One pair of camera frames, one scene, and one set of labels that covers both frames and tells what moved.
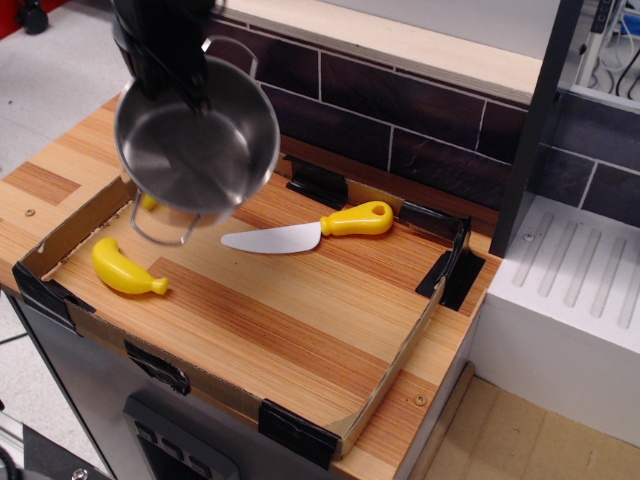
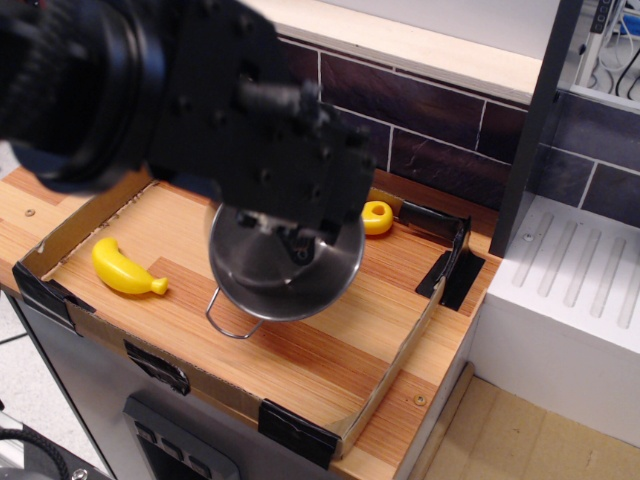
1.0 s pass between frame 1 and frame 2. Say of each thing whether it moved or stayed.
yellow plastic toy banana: stayed
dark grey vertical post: stayed
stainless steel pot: moved
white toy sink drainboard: stayed
